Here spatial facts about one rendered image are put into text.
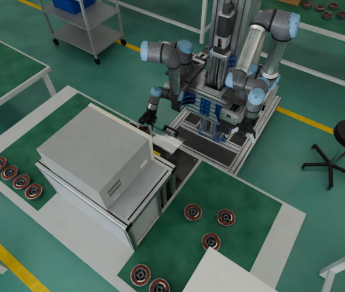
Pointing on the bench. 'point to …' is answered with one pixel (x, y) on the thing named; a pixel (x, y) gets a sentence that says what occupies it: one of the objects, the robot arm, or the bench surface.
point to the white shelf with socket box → (223, 276)
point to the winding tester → (98, 154)
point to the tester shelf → (144, 178)
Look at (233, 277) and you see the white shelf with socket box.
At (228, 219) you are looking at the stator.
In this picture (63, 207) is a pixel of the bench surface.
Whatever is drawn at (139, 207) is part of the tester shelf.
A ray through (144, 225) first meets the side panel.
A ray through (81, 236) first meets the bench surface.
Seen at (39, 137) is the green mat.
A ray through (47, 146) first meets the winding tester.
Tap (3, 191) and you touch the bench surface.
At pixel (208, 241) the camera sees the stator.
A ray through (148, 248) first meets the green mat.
